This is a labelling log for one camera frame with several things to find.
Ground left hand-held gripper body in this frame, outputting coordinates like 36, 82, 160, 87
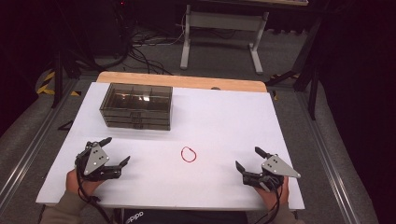
74, 140, 123, 182

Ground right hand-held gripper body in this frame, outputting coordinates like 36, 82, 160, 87
242, 153, 302, 191

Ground red string bracelet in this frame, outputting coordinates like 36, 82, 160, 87
180, 146, 198, 163

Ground smoky transparent drawer box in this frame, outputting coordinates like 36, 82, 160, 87
99, 82, 174, 132

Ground person's right hand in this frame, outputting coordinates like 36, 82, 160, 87
254, 176, 290, 211

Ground person's left hand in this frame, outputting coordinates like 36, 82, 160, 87
65, 169, 106, 198

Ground white board sheet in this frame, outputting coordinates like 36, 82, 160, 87
35, 81, 306, 211

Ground person's black printed clothing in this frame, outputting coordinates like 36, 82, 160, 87
112, 208, 250, 224

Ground black metal stand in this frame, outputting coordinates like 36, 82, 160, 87
264, 12, 325, 121
49, 0, 104, 109

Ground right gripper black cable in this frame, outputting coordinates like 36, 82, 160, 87
254, 178, 284, 224

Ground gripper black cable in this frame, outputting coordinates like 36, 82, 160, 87
75, 155, 110, 224
254, 178, 284, 224

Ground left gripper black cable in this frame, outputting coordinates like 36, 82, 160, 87
75, 155, 110, 224

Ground black triangular bracket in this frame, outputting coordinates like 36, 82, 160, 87
57, 119, 75, 132

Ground aluminium floor rail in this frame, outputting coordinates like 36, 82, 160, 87
294, 91, 363, 224
0, 78, 80, 208

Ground black floor cables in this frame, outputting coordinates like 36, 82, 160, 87
120, 18, 191, 77

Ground white metal desk frame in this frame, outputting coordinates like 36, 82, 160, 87
179, 3, 270, 76

